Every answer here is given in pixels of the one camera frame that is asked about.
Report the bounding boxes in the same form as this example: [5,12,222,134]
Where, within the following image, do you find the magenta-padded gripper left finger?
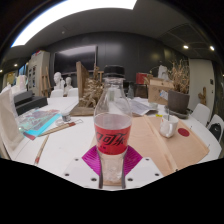
[62,145,103,190]

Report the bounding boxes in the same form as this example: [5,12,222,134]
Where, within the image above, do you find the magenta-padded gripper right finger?
[121,145,164,190]

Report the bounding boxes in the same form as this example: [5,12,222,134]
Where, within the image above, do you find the clear red-labelled drink bottle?
[93,64,133,187]

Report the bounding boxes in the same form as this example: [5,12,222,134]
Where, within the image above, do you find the wooden paint brush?
[38,119,84,138]
[33,134,50,166]

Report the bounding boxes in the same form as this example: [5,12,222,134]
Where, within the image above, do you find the brown kraft paper mat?
[89,114,210,178]

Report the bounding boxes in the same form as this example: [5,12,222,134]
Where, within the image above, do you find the white mug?
[159,114,180,139]

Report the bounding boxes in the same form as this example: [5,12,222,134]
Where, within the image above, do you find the flat round red coaster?
[177,127,191,138]

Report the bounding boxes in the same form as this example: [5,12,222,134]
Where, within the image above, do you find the small glass jar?
[61,111,72,123]

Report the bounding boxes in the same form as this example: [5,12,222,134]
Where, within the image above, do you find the colourful picture book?
[16,108,63,141]

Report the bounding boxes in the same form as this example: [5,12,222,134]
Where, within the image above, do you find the grey plant saucer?
[164,105,192,120]

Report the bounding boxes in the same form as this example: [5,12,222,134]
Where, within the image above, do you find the golden sculpture on wooden board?
[69,60,104,117]

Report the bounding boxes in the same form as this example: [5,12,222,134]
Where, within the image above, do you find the dried plant in grey pot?
[167,59,192,115]

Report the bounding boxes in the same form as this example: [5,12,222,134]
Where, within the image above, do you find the white plastic chair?
[190,103,212,127]
[206,114,224,143]
[49,88,64,99]
[67,87,79,98]

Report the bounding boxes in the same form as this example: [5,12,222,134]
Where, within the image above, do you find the black backpack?
[209,122,223,141]

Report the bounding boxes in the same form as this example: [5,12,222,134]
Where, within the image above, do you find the black box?
[13,89,34,107]
[15,95,49,116]

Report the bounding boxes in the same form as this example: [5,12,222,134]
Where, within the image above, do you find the brown cardboard box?
[147,78,174,106]

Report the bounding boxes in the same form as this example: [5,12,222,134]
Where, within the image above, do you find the white canvas sheet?
[0,85,21,159]

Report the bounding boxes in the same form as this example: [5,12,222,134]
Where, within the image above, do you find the dark spray bottle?
[128,81,136,99]

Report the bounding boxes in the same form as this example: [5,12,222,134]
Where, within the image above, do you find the white plaster bust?
[64,76,74,96]
[53,71,66,91]

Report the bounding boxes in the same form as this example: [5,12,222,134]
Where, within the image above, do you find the wooden easel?
[92,63,105,84]
[41,66,53,98]

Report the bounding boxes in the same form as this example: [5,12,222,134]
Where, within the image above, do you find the red box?
[135,72,149,85]

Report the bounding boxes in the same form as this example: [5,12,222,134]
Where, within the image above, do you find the white shelf unit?
[27,50,51,98]

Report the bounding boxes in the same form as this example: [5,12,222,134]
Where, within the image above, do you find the round ceiling spotlights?
[0,44,216,74]

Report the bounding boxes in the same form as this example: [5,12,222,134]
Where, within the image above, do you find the long ceiling light panel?
[11,0,138,48]

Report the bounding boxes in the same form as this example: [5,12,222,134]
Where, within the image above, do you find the wooden wall figure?
[198,87,208,106]

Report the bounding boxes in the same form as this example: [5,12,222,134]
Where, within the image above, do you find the black wall screen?
[53,45,98,75]

